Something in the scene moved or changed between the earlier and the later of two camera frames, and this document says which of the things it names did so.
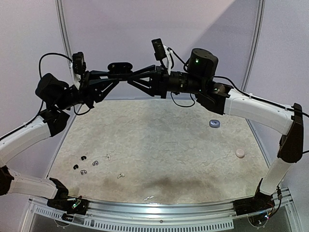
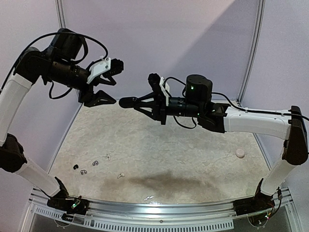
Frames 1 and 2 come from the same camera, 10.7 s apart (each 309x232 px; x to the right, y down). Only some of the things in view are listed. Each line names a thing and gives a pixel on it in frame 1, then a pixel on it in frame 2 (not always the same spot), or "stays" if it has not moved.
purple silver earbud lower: (83, 172) stays
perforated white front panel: (131, 224) stays
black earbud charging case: (120, 71) -> (128, 102)
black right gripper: (159, 81) -> (160, 106)
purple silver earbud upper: (95, 163) stays
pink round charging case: (240, 153) stays
